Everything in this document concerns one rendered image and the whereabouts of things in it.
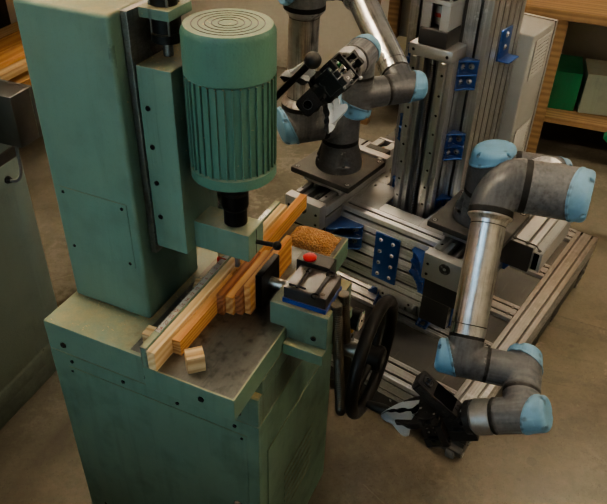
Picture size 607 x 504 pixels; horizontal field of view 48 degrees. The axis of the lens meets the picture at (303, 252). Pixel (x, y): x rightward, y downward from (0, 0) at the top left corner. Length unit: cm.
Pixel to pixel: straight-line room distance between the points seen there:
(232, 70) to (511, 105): 127
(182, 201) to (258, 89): 31
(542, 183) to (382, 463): 122
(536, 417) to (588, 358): 154
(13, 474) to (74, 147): 130
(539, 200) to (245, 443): 83
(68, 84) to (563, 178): 101
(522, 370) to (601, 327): 165
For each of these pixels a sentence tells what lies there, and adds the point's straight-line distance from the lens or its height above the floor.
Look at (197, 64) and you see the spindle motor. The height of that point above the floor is 145.
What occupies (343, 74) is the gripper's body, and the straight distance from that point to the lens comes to 152.
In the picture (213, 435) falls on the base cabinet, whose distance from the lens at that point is 165.
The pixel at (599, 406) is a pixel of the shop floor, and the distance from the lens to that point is 278.
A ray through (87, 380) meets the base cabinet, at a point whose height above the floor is 64.
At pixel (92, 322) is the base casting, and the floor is 80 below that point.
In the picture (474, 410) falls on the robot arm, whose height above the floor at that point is 84.
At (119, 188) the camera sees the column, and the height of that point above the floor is 116.
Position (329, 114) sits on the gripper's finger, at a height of 128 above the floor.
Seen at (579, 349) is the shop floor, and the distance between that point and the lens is 297.
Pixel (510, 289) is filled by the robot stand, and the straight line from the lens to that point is 282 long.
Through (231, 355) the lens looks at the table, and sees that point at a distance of 143.
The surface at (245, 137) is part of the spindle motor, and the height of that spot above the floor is 132.
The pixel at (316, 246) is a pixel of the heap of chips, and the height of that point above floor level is 91.
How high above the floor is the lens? 191
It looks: 37 degrees down
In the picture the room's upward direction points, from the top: 2 degrees clockwise
